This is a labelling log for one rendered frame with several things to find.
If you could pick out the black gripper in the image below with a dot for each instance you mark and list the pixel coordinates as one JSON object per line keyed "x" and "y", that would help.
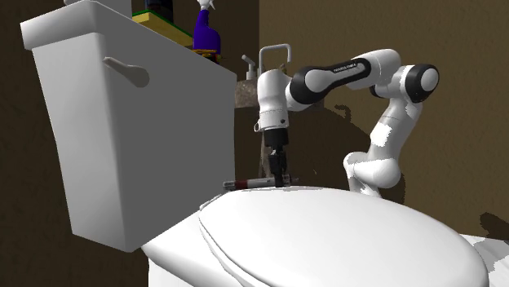
{"x": 276, "y": 137}

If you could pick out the red and white marker pen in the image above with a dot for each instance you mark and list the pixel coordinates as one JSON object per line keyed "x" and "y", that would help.
{"x": 253, "y": 183}

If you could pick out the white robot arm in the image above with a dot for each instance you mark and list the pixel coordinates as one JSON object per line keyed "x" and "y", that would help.
{"x": 330, "y": 77}

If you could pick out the bathroom sink with faucet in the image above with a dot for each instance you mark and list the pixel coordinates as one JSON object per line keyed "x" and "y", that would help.
{"x": 254, "y": 85}

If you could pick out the white toilet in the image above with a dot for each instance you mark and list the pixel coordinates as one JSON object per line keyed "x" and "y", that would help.
{"x": 159, "y": 159}

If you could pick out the purple spray bottle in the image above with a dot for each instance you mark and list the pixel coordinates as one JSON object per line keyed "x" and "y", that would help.
{"x": 206, "y": 33}

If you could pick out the yellow and green book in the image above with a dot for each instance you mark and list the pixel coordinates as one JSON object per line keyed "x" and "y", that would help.
{"x": 167, "y": 26}

